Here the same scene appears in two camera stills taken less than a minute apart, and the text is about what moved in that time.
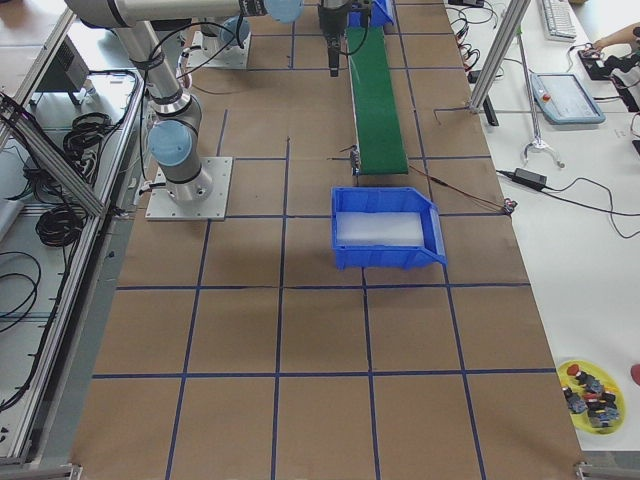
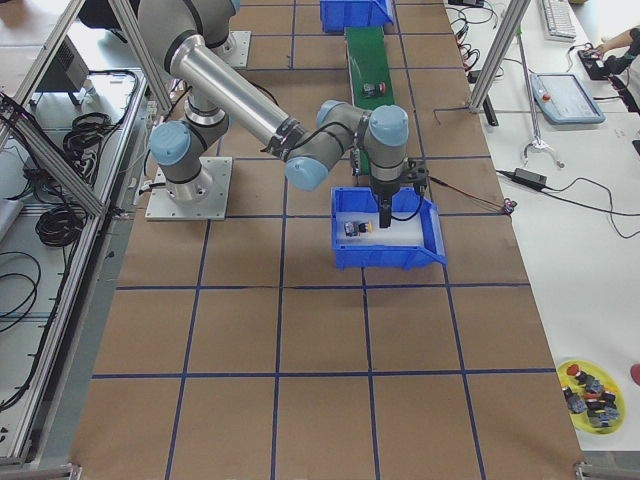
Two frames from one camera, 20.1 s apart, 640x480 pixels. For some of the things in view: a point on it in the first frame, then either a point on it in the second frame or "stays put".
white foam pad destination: (379, 229) stays put
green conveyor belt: (380, 140) stays put
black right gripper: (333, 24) → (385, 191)
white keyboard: (558, 21) stays put
